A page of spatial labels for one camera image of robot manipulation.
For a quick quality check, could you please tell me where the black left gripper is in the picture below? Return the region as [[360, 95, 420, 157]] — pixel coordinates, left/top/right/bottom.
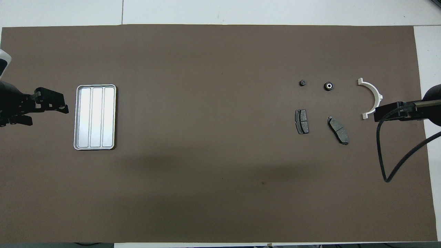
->
[[0, 81, 69, 126]]

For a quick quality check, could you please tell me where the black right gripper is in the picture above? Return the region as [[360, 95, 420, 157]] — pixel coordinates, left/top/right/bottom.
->
[[374, 84, 441, 126]]

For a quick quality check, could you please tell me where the silver metal tray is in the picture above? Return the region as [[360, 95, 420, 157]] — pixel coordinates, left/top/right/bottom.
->
[[73, 84, 117, 151]]

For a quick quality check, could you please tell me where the long grey brake pad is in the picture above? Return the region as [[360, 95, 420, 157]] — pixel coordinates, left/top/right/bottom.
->
[[327, 116, 349, 145]]

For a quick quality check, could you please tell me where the short dark brake pad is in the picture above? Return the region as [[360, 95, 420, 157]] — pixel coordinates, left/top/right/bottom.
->
[[295, 109, 310, 135]]

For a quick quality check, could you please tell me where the brown table mat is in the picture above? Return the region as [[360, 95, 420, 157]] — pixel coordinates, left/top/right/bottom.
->
[[0, 24, 438, 243]]

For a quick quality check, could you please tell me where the white semicircular plastic bracket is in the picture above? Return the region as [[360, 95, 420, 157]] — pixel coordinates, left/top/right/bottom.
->
[[357, 78, 383, 120]]

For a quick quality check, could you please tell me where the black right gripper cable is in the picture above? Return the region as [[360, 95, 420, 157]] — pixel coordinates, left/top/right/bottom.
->
[[377, 103, 441, 183]]

